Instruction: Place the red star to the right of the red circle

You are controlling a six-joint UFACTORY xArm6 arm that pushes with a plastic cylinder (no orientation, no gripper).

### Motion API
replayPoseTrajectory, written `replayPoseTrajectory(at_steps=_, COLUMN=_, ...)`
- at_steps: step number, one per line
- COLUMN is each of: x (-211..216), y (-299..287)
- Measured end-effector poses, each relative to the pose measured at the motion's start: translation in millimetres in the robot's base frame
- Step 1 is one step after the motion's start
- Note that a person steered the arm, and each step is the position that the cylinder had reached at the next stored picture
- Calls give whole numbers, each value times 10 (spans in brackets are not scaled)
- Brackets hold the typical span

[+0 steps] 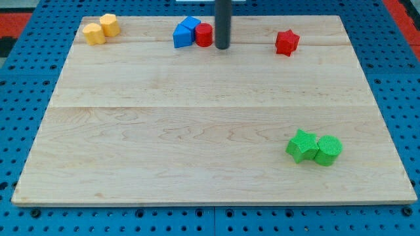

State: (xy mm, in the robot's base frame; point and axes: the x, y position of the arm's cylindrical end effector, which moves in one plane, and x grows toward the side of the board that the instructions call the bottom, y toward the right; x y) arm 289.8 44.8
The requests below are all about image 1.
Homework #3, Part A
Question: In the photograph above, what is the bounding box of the green star block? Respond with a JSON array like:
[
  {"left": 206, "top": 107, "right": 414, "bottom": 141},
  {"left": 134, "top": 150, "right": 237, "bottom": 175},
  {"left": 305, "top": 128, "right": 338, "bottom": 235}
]
[{"left": 285, "top": 129, "right": 319, "bottom": 163}]

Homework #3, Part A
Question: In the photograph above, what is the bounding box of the red star block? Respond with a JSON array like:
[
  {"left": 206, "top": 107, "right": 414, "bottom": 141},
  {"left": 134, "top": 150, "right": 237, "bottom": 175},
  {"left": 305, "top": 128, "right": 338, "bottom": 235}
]
[{"left": 275, "top": 29, "right": 300, "bottom": 56}]

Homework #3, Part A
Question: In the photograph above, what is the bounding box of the light wooden board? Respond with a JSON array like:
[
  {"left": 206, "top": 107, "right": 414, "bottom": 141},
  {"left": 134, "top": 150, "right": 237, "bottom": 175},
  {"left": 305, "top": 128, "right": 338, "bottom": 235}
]
[{"left": 12, "top": 15, "right": 417, "bottom": 207}]

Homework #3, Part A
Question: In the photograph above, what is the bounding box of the blue triangular block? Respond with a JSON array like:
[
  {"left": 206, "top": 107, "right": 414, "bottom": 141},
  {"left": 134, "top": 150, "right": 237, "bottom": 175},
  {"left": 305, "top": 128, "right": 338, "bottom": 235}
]
[{"left": 173, "top": 24, "right": 192, "bottom": 48}]

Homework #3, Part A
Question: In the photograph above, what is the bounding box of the red cylinder block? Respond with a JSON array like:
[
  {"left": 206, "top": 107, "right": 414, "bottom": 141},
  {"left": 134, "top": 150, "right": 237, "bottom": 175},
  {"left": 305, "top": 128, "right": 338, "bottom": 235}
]
[{"left": 196, "top": 23, "right": 213, "bottom": 47}]

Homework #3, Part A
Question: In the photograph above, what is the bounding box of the blue cube block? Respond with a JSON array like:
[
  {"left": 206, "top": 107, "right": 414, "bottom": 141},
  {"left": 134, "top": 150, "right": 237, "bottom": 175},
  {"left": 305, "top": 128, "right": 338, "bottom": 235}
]
[{"left": 180, "top": 16, "right": 201, "bottom": 42}]

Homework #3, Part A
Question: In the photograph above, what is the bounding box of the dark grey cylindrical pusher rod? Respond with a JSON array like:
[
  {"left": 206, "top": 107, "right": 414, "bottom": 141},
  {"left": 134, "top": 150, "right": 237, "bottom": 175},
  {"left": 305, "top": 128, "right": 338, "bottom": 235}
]
[{"left": 215, "top": 0, "right": 232, "bottom": 50}]

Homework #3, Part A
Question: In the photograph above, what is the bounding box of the green cylinder block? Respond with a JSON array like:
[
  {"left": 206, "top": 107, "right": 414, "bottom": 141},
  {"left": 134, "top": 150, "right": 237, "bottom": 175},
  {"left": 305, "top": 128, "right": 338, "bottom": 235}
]
[{"left": 314, "top": 135, "right": 343, "bottom": 167}]

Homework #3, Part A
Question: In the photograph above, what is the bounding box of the yellow hexagon block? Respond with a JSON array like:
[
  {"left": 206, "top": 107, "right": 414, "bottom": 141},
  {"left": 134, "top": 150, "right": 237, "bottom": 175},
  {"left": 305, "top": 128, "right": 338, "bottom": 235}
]
[{"left": 99, "top": 14, "right": 121, "bottom": 37}]

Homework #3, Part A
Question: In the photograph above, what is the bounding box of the yellow heart block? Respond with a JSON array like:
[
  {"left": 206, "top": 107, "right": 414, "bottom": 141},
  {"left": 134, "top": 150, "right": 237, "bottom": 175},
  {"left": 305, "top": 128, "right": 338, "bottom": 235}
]
[{"left": 82, "top": 23, "right": 106, "bottom": 45}]

